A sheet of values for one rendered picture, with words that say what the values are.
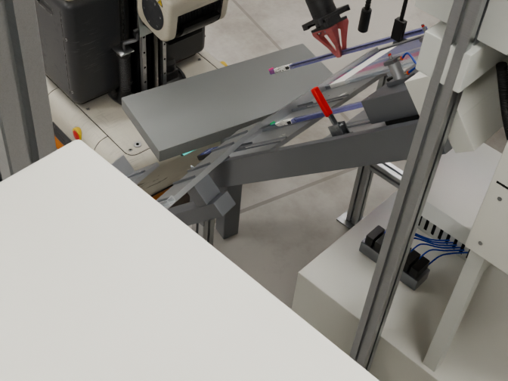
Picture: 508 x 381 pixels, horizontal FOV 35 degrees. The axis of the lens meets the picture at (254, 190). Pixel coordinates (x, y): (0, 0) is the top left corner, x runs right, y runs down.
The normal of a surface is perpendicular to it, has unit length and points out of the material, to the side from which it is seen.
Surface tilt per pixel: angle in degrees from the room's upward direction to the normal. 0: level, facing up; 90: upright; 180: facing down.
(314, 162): 90
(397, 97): 90
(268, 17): 0
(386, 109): 90
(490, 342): 0
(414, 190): 90
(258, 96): 0
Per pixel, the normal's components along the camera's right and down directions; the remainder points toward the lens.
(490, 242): -0.69, 0.49
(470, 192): 0.07, -0.69
